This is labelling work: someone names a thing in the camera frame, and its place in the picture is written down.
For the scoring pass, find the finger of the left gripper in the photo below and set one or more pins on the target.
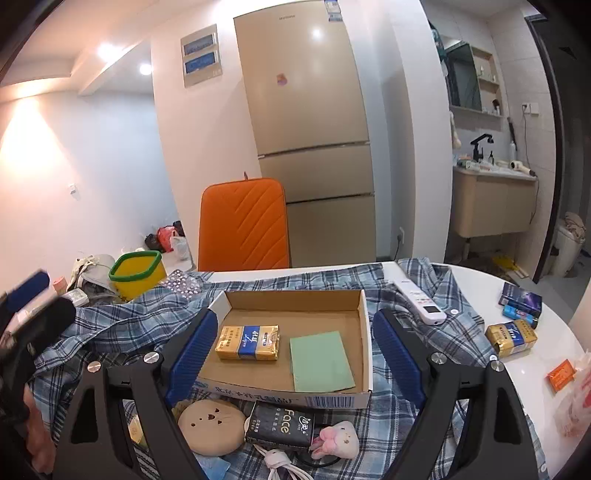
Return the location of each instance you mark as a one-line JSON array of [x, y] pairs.
[[16, 299]]

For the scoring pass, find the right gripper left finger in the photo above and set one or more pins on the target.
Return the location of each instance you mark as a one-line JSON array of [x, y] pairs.
[[95, 442]]

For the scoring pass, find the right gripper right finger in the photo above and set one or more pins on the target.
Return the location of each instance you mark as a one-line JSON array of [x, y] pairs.
[[495, 442]]

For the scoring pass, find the red gold tissue pack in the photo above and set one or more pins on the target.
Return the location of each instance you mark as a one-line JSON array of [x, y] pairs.
[[136, 432]]

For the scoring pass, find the round beige plush cushion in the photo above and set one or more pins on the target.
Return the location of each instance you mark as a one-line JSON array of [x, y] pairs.
[[212, 428]]

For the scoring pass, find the gold blue tissue pack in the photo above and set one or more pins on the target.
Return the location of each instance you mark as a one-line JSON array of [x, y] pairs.
[[253, 343]]

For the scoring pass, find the black Face tissue pack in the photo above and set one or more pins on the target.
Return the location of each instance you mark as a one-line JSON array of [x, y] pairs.
[[279, 426]]

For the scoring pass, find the pink white plush bunny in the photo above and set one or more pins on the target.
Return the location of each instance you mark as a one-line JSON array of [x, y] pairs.
[[339, 440]]

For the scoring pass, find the person's left hand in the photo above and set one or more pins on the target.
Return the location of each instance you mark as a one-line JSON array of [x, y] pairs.
[[39, 443]]

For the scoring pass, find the blue plaid shirt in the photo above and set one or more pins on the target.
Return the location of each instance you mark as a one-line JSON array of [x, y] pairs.
[[120, 334]]

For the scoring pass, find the grey beige cloth bag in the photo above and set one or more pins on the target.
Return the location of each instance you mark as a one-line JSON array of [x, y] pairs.
[[93, 269]]

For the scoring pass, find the white plastic bag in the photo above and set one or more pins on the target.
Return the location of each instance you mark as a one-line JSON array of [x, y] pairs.
[[572, 416]]

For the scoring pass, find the orange packet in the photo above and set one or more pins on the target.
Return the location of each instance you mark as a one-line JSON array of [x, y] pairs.
[[560, 376]]

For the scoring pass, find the studded fabric patch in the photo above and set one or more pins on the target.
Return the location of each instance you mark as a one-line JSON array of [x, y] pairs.
[[183, 284]]

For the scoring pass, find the gold tissue pack on table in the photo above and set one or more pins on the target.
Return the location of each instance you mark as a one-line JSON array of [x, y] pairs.
[[511, 338]]

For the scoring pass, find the yellow green-rimmed basket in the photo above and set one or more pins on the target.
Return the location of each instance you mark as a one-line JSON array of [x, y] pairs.
[[135, 273]]

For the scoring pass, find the small light blue box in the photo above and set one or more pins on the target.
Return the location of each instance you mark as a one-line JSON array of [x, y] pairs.
[[514, 313]]

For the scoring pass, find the red plastic bag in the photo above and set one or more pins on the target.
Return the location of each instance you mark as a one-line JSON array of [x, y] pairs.
[[164, 236]]

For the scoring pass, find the white remote control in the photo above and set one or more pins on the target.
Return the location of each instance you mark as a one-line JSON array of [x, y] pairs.
[[422, 303]]

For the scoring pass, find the dark blue box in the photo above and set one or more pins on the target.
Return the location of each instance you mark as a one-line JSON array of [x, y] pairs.
[[525, 301]]

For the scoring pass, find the open cardboard box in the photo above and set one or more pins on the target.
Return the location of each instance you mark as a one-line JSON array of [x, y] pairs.
[[297, 313]]

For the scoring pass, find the green cloth square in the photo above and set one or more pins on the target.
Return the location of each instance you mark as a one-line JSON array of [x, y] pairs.
[[319, 364]]

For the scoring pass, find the orange chair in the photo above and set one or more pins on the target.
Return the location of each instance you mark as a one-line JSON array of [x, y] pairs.
[[243, 226]]

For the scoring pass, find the beige bathroom vanity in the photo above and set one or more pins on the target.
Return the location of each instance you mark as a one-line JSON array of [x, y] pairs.
[[491, 203]]

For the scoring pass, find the white hair dryer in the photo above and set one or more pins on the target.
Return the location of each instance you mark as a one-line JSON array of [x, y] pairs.
[[521, 167]]

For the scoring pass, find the grey electrical panel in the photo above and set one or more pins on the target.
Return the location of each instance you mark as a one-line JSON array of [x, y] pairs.
[[201, 60]]

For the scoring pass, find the gold refrigerator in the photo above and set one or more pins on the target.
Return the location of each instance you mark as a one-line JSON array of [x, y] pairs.
[[309, 121]]

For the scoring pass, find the mirror cabinet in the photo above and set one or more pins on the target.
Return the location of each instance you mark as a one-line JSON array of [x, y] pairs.
[[472, 78]]

